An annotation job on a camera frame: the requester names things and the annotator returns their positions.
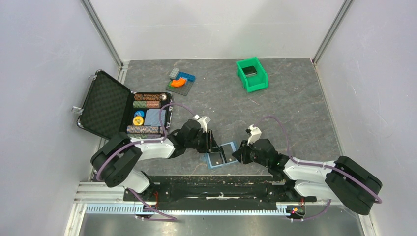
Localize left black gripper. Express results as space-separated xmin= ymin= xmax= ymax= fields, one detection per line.
xmin=186 ymin=129 xmax=222 ymax=153

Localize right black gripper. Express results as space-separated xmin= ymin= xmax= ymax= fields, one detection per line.
xmin=232 ymin=138 xmax=269 ymax=168

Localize black credit card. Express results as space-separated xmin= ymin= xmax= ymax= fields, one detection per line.
xmin=208 ymin=152 xmax=225 ymax=167
xmin=221 ymin=142 xmax=237 ymax=164

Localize blue leather card holder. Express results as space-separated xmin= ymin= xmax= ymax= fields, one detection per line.
xmin=200 ymin=141 xmax=238 ymax=170

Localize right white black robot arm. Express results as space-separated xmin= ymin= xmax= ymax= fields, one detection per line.
xmin=233 ymin=139 xmax=383 ymax=215

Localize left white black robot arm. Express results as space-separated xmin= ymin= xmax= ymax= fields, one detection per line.
xmin=90 ymin=117 xmax=224 ymax=201

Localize blue playing card deck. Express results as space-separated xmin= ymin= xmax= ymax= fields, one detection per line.
xmin=144 ymin=109 xmax=166 ymax=127

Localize grey lego baseplate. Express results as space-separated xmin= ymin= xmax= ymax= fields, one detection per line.
xmin=165 ymin=80 xmax=194 ymax=96

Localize green plastic bin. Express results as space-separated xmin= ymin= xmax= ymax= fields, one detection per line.
xmin=236 ymin=57 xmax=269 ymax=93

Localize blue lego brick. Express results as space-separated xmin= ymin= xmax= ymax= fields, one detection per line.
xmin=176 ymin=71 xmax=196 ymax=82

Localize orange curved lego piece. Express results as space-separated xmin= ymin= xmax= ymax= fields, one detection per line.
xmin=169 ymin=77 xmax=187 ymax=88

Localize yellow poker chip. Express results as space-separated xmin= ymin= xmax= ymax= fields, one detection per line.
xmin=132 ymin=116 xmax=144 ymax=126

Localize poker chip row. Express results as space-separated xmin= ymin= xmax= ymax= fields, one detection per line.
xmin=134 ymin=93 xmax=161 ymax=101
xmin=127 ymin=134 xmax=163 ymax=139
xmin=133 ymin=101 xmax=161 ymax=109
xmin=126 ymin=125 xmax=164 ymax=135

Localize black object in bin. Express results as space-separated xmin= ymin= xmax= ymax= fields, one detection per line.
xmin=242 ymin=66 xmax=257 ymax=77

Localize blue poker chip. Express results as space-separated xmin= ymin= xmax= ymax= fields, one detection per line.
xmin=134 ymin=110 xmax=145 ymax=118

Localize bottom poker chip row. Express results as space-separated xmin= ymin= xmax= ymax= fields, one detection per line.
xmin=127 ymin=134 xmax=163 ymax=139

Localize grey lego brick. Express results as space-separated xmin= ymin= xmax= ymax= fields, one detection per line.
xmin=169 ymin=68 xmax=179 ymax=80

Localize top poker chip row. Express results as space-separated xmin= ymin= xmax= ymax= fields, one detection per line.
xmin=134 ymin=93 xmax=161 ymax=101

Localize black poker chip case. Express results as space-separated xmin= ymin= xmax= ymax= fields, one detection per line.
xmin=73 ymin=69 xmax=173 ymax=140

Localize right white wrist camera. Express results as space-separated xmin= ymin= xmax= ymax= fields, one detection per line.
xmin=246 ymin=124 xmax=262 ymax=144

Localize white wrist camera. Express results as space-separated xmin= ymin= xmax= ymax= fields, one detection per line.
xmin=246 ymin=124 xmax=262 ymax=144
xmin=193 ymin=115 xmax=211 ymax=133

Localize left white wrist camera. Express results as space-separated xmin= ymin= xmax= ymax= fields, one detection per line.
xmin=193 ymin=115 xmax=211 ymax=133

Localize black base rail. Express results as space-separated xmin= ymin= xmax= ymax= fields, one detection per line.
xmin=139 ymin=176 xmax=317 ymax=210

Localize white toothed cable strip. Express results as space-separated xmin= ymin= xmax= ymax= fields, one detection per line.
xmin=86 ymin=203 xmax=290 ymax=216

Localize right aluminium corner post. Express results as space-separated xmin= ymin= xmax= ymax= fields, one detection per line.
xmin=311 ymin=0 xmax=355 ymax=66

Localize aluminium corner post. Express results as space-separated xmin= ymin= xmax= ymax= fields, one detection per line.
xmin=311 ymin=0 xmax=355 ymax=66
xmin=80 ymin=0 xmax=123 ymax=68

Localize left aluminium corner post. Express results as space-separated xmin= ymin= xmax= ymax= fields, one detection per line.
xmin=80 ymin=0 xmax=123 ymax=68

